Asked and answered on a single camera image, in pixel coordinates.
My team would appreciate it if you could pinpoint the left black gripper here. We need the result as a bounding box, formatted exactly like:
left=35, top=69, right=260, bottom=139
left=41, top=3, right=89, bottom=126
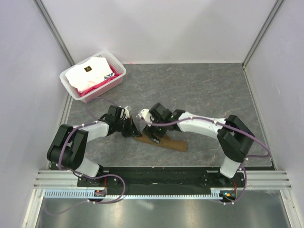
left=115, top=116, right=141, bottom=138

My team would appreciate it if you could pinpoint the brown cloth napkin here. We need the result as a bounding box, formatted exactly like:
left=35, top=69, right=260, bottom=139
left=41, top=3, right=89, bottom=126
left=134, top=134, right=188, bottom=152

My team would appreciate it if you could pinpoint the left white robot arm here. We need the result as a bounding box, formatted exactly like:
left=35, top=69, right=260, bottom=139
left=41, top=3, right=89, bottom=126
left=47, top=105, right=142, bottom=187

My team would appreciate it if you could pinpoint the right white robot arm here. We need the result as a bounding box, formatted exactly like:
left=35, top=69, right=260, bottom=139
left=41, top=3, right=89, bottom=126
left=137, top=103, right=255, bottom=187

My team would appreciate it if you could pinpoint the pink cloth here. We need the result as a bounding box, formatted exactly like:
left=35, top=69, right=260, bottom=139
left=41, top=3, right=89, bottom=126
left=77, top=65, right=122, bottom=97

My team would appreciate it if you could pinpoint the white folded cloth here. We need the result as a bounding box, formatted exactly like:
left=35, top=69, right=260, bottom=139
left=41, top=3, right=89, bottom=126
left=65, top=57, right=112, bottom=92

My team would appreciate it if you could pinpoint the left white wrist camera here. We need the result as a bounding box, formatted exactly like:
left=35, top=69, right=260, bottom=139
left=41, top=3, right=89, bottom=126
left=120, top=106, right=132, bottom=120

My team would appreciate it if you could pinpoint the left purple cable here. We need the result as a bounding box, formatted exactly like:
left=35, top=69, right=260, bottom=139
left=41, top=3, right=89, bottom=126
left=57, top=96, right=121, bottom=171

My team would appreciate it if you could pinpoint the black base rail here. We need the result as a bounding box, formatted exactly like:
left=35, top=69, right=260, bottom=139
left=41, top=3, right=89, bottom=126
left=77, top=166, right=247, bottom=190

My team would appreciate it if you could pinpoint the grey slotted cable duct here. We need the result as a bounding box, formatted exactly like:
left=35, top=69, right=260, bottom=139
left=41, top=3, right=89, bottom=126
left=44, top=189, right=224, bottom=200

